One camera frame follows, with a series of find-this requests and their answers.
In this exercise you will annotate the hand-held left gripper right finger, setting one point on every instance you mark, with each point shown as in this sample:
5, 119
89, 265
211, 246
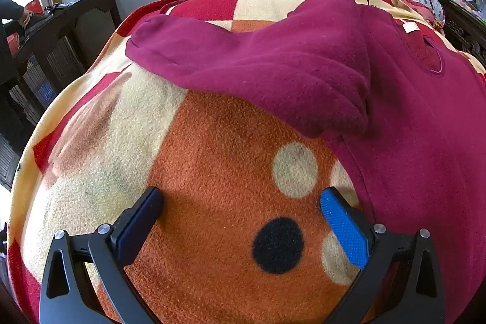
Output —
343, 225

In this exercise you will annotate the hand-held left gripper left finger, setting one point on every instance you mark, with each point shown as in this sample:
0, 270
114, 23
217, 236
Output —
139, 223

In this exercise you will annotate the maroon sweater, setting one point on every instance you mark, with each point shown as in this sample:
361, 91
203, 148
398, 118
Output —
303, 54

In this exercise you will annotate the printed fleece blanket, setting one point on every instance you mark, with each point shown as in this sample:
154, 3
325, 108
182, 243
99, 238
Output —
212, 157

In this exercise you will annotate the dark wooden table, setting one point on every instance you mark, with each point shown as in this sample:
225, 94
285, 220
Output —
57, 39

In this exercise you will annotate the black device on table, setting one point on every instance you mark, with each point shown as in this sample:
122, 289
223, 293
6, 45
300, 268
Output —
59, 6

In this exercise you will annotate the red box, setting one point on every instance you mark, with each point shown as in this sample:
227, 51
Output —
34, 6

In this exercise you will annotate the clutter on cabinet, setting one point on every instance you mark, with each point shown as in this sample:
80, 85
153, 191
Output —
472, 3

